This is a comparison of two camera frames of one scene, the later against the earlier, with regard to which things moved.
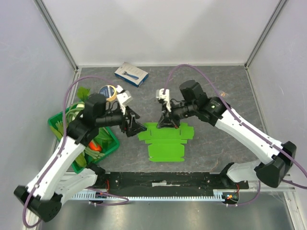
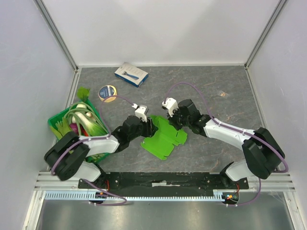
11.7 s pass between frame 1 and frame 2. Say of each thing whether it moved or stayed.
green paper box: moved
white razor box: stayed
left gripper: moved
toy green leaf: stayed
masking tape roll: stayed
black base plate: stayed
